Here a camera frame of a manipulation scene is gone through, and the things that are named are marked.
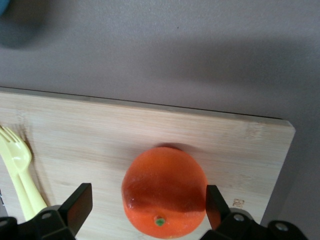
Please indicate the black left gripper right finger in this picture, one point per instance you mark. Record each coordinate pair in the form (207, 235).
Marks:
(217, 207)

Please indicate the blue bowl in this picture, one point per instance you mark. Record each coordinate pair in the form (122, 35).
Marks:
(3, 5)

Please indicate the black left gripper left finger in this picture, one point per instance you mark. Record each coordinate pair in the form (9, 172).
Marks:
(75, 205)

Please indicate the yellow plastic fork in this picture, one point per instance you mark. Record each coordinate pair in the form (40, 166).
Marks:
(17, 155)

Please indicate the orange fruit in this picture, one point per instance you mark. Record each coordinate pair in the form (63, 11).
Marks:
(162, 175)

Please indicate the bamboo cutting board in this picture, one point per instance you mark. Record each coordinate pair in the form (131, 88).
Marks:
(100, 130)

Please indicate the yellow plastic knife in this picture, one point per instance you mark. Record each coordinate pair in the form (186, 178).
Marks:
(22, 202)

